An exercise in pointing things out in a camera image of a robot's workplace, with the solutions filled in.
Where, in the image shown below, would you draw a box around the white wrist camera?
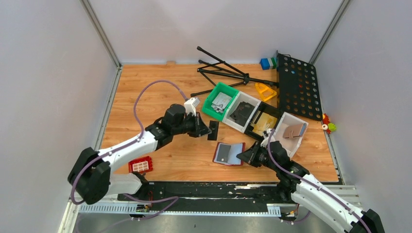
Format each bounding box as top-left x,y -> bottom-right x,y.
184,97 -> 200,116
260,129 -> 276,148

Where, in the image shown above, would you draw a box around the red leather card holder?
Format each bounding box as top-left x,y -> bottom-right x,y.
212,142 -> 245,166

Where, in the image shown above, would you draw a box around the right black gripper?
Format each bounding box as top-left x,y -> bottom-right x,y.
237,142 -> 278,172

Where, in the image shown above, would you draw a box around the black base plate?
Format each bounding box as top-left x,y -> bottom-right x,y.
118,172 -> 297,213

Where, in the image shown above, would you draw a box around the black parts in bin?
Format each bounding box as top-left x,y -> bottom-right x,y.
230,101 -> 255,126

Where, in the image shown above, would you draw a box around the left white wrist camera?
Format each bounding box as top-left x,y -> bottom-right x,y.
184,97 -> 200,116

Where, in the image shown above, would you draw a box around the grey metal parts in bin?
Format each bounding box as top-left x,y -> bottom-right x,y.
211,92 -> 232,113

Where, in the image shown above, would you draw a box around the black credit card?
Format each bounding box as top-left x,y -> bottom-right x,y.
207,120 -> 219,141

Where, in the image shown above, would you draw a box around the green plastic bin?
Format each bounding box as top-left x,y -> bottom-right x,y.
202,83 -> 239,121

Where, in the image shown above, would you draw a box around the white bin at end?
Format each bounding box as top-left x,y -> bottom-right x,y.
271,113 -> 309,158

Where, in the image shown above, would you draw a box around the brown leather card pouch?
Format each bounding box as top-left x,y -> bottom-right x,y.
283,123 -> 307,139

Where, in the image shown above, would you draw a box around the grey card in holder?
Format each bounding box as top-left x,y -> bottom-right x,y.
216,144 -> 231,163

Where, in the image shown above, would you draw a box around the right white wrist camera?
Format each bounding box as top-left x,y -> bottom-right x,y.
260,129 -> 276,148

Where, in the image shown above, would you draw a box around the red building brick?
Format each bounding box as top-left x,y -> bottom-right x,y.
128,156 -> 153,174

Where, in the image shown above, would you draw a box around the colourful small toy pile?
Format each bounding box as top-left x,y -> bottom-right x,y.
322,114 -> 337,134

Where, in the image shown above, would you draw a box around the black folding tripod stand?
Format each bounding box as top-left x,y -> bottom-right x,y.
196,46 -> 279,87

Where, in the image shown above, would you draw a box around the green toy block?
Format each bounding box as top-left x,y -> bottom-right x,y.
271,57 -> 278,69

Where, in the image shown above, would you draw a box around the yellow plastic triangle piece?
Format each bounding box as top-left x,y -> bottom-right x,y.
255,83 -> 277,102

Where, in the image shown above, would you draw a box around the white bin with black parts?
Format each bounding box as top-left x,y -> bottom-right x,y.
223,91 -> 261,133

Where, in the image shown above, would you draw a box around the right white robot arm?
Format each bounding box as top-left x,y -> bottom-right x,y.
237,141 -> 385,233

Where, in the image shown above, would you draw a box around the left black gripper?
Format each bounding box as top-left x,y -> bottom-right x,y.
172,111 -> 212,138

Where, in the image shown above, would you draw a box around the black perforated metal panel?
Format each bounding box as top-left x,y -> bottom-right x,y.
276,53 -> 323,121

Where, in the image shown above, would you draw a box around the blue toy block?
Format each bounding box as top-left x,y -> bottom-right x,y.
259,58 -> 274,70

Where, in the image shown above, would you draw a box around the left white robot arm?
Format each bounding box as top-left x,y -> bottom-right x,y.
68,104 -> 212,205

